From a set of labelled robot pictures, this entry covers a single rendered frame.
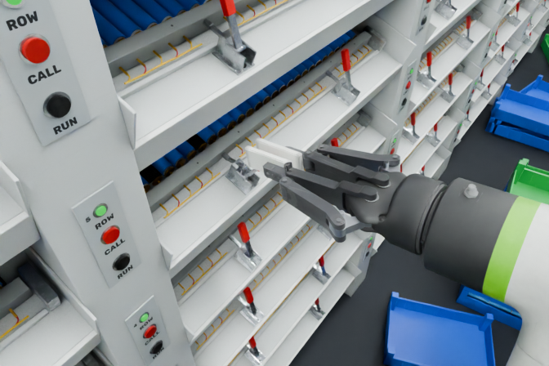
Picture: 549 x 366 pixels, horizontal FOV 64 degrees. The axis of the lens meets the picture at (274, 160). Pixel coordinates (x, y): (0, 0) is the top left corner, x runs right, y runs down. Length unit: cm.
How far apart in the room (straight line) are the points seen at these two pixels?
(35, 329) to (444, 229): 41
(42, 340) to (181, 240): 18
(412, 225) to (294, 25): 29
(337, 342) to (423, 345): 26
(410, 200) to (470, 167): 168
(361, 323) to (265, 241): 78
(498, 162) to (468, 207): 177
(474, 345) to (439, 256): 116
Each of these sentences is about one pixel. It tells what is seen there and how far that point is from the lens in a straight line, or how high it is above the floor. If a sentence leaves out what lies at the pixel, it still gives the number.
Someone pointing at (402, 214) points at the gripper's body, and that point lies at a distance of 42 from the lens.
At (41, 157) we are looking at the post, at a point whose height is 110.
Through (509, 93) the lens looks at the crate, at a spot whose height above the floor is 11.
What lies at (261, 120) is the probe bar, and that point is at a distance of 65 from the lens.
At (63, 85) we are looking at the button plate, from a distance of 34.
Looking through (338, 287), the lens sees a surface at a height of 13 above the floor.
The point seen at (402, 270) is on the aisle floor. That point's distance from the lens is 164.
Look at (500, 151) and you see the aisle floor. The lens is 224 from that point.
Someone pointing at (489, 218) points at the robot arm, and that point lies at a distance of 40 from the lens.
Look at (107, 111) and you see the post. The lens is 37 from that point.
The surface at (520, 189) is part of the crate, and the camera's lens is 144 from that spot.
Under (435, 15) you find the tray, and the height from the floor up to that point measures 88.
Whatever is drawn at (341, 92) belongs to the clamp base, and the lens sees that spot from 77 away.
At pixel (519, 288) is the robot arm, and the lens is 40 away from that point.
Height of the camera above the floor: 131
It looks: 42 degrees down
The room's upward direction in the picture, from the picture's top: straight up
